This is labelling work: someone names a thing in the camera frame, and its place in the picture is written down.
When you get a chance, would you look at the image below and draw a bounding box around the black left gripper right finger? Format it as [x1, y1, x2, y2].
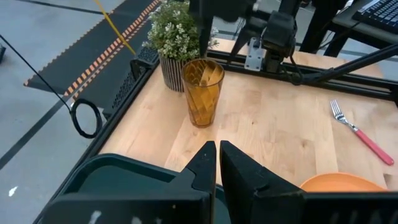
[220, 139, 398, 224]

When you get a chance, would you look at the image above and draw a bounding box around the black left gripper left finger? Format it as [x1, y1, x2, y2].
[39, 141, 217, 224]

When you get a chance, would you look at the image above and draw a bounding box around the orange plate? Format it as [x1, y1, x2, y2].
[300, 172, 388, 192]

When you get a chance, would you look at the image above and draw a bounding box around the amber faceted plastic cup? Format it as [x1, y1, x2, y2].
[181, 58, 225, 129]

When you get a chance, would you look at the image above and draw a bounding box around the fork with pink handle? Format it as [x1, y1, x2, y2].
[330, 99, 395, 166]

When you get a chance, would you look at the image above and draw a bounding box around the dark green tray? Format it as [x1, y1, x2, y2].
[57, 153, 233, 224]

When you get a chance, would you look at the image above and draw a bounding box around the potted plant in striped pot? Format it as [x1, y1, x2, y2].
[142, 0, 220, 93]

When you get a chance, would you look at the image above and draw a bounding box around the black perforated box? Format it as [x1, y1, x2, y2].
[102, 46, 159, 119]

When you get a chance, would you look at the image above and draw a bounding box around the black orange-striped floor mat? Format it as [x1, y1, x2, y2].
[23, 0, 162, 108]

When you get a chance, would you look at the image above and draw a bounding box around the black keyboard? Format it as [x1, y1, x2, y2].
[353, 0, 398, 34]

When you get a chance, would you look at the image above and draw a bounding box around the yellow hanging cable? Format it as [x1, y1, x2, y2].
[93, 0, 137, 56]

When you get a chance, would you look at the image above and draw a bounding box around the black cable with coil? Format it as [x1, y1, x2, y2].
[0, 34, 103, 139]

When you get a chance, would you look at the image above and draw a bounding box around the black aluminium table frame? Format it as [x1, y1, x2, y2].
[32, 46, 398, 224]

